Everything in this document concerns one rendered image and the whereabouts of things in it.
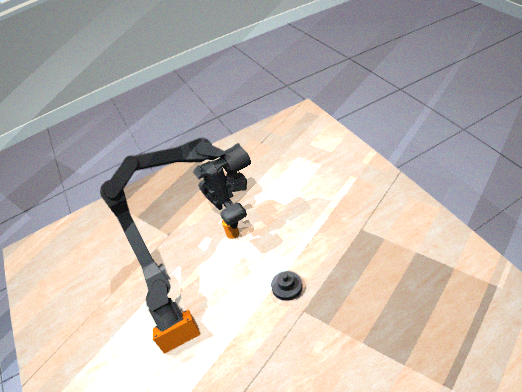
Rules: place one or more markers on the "dark grey round pedestal with short shaft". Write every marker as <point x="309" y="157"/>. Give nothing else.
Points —
<point x="287" y="285"/>

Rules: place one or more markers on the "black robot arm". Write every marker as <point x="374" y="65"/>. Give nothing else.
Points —
<point x="163" y="310"/>

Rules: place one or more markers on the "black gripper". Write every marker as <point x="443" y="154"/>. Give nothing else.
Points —
<point x="218" y="196"/>

